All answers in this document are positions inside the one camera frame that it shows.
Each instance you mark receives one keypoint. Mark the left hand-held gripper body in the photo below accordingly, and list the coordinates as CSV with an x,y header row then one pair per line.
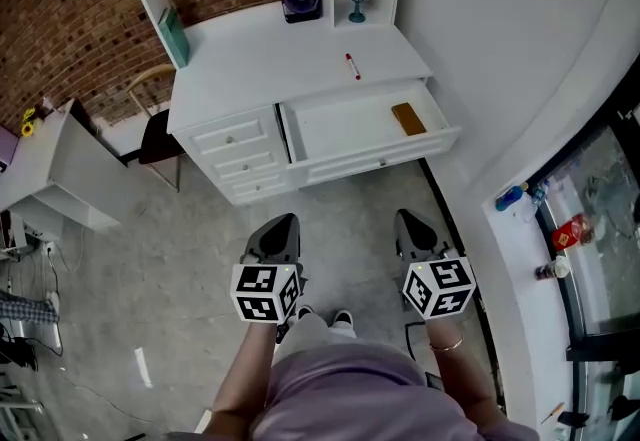
x,y
260,301

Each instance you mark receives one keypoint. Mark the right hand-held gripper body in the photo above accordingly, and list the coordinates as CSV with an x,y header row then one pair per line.
x,y
440,289

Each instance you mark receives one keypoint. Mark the red marker pen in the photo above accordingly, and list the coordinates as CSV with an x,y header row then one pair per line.
x,y
353,66

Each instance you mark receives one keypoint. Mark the person's left forearm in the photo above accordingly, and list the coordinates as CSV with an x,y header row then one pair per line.
x,y
240,379

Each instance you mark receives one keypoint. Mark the person's right forearm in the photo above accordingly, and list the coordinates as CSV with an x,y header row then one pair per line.
x,y
457,374

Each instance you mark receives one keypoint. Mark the small white closed drawer front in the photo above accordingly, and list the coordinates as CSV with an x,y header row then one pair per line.
x,y
260,186
230,135
247,164

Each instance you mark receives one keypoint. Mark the white desk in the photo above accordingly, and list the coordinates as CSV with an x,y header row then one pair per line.
x,y
270,64

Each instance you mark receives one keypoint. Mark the purple desk fan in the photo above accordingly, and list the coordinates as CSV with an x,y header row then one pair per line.
x,y
301,1

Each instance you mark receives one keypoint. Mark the person's left black shoe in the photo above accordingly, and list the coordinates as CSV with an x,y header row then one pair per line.
x,y
304,311

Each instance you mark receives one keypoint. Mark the person's black shoe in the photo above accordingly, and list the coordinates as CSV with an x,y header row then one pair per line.
x,y
304,311
343,316

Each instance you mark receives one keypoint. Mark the person's light trouser legs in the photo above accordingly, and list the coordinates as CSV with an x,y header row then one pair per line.
x,y
310,334

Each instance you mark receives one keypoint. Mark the person's right black shoe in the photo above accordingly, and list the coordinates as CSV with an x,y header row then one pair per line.
x,y
343,316

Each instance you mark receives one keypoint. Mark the glass jar with white lid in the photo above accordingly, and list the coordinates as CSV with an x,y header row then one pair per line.
x,y
552,269

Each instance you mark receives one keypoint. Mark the blue bottle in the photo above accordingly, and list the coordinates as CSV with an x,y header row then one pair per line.
x,y
509,198

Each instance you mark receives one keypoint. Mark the clear water bottle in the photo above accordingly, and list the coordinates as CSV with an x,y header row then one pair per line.
x,y
531,201

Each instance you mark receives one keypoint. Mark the person's purple shirt torso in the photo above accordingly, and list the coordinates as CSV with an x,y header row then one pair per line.
x,y
350,399

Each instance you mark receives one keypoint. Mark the red snack packet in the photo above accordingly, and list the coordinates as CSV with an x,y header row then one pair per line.
x,y
572,231

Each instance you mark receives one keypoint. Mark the brown leather wallet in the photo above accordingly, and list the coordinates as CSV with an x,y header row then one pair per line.
x,y
408,119

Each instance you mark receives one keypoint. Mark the wooden chair with black seat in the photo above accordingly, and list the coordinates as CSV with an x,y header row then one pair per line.
x,y
157,136

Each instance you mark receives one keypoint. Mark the white side table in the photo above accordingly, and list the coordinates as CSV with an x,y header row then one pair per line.
x,y
55,169

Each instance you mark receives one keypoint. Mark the teal book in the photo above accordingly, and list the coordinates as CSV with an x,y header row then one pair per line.
x,y
176,36

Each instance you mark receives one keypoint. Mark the yellow sunflower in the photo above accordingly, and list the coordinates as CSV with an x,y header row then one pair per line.
x,y
27,129

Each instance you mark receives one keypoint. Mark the purple box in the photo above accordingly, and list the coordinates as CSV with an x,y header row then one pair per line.
x,y
7,149

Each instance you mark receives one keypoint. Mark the blue lantern lamp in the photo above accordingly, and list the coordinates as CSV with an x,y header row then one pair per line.
x,y
357,4

